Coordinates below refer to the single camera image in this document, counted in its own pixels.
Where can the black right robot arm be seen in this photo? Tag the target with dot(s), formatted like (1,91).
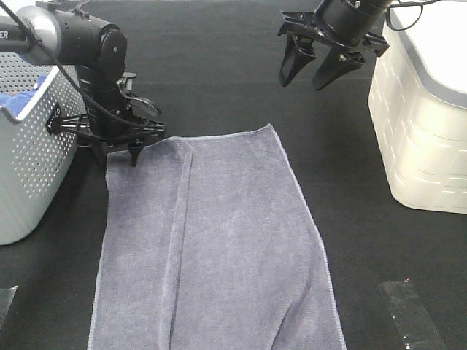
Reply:
(344,26)

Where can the clear tape strip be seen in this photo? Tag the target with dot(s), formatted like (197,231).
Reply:
(6,297)
(413,324)

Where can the blue cloth in basket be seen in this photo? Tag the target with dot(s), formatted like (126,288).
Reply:
(16,102)

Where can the grey terry towel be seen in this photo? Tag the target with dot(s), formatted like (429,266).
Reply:
(210,244)

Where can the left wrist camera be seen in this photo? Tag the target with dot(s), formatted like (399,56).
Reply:
(125,83)

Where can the grey perforated laundry basket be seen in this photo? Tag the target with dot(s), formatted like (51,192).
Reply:
(33,161)

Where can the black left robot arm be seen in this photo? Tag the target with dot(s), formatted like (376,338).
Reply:
(90,52)

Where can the left clear tape strip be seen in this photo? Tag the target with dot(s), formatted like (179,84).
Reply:
(6,297)

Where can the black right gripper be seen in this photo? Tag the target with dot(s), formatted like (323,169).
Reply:
(344,26)

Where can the right clear tape strip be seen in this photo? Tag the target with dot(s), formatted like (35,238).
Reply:
(413,324)

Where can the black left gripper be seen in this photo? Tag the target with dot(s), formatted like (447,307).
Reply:
(134,125)

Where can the cream white storage basket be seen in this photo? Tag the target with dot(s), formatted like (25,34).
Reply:
(417,102)

